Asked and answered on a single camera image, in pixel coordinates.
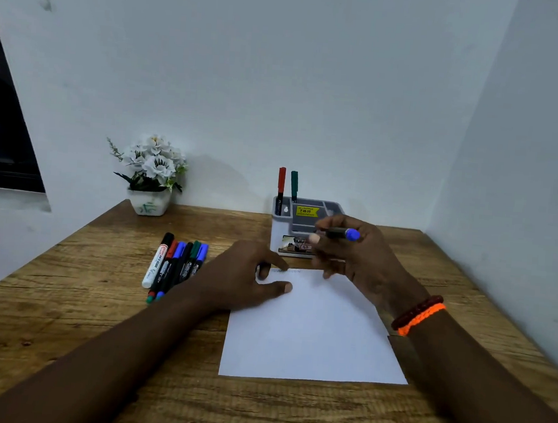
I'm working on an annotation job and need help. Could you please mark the person's left hand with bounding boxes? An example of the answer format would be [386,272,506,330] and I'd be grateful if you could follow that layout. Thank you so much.
[181,235,297,317]

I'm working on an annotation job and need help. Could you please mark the person's right hand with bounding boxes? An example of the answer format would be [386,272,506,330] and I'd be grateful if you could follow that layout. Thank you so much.
[302,212,434,323]

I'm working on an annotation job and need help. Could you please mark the black marker with blue cap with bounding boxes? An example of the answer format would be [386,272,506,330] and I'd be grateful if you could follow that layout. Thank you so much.
[155,240,187,303]
[187,242,209,279]
[322,225,362,243]

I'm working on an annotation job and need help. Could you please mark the white paper sheet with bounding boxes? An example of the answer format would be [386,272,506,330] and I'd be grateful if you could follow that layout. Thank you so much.
[218,262,416,391]

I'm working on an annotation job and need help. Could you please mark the person's right forearm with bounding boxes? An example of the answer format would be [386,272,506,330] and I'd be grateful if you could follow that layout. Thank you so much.
[388,302,558,423]

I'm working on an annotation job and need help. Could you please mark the person's left forearm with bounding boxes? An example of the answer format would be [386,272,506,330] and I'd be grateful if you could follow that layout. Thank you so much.
[0,269,228,423]

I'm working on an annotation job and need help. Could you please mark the grey and white desk organizer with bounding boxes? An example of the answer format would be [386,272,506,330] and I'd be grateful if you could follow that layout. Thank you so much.
[268,195,347,262]

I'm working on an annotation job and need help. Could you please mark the black marker with red cap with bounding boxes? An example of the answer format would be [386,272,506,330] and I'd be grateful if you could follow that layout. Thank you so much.
[274,166,287,217]
[145,237,180,307]

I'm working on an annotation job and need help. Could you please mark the all black marker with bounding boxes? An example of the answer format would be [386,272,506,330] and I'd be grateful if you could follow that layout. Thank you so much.
[171,240,194,285]

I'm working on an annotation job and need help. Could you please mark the white marker with black cap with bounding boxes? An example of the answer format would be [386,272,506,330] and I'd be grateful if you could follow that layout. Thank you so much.
[141,230,176,292]

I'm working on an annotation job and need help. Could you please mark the white flowers in white pot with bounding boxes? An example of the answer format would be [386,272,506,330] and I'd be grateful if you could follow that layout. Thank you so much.
[100,130,192,220]

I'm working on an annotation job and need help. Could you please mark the dark window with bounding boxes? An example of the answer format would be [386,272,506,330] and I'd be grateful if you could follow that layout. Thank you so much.
[0,0,61,194]

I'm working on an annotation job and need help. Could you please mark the dark red bead bracelet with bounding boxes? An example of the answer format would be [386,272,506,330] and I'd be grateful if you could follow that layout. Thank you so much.
[390,291,445,335]

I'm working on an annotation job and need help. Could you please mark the orange cord bracelet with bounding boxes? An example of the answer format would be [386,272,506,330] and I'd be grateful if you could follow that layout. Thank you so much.
[396,299,447,341]

